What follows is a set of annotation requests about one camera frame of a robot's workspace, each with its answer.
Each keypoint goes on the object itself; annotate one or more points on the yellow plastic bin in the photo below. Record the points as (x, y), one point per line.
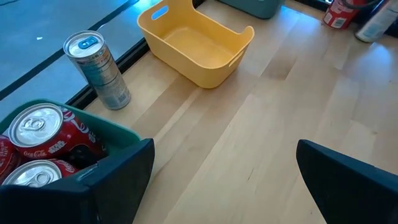
(199, 46)

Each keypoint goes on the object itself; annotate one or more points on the dark teal plastic bin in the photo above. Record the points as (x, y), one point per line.
(255, 7)

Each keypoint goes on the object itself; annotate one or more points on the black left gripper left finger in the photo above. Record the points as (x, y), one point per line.
(93, 199)

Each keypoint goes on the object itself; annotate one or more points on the red Coca-Cola can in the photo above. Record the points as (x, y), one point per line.
(34, 174)
(6, 158)
(35, 124)
(339, 15)

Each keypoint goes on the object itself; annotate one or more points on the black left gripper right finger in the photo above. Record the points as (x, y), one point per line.
(357, 193)

